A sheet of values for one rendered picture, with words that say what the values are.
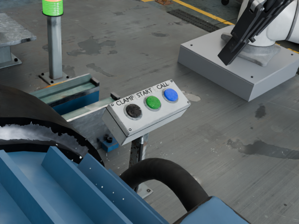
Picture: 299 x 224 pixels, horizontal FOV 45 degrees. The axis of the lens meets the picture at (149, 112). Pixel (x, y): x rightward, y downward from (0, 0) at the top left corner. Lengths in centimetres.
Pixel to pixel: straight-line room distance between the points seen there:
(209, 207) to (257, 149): 92
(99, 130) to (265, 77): 65
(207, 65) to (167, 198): 63
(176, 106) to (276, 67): 75
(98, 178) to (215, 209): 6
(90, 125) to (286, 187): 53
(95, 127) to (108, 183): 77
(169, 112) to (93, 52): 80
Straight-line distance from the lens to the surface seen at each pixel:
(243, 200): 93
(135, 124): 66
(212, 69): 135
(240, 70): 133
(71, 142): 19
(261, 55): 141
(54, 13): 115
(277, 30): 137
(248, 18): 67
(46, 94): 97
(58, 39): 120
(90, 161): 17
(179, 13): 442
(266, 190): 99
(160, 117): 69
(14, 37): 129
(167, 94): 72
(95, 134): 94
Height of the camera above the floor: 145
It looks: 35 degrees down
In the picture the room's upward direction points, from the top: 8 degrees clockwise
